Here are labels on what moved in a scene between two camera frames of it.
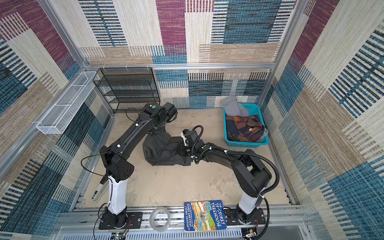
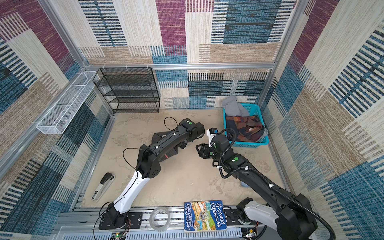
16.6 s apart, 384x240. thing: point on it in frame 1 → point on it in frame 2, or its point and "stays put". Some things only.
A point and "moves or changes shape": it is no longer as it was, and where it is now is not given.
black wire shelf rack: (127, 89) stays put
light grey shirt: (233, 108) stays put
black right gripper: (183, 153) → (203, 153)
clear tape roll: (151, 219) stays put
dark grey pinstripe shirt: (160, 149) moves or changes shape
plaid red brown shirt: (247, 128) stays put
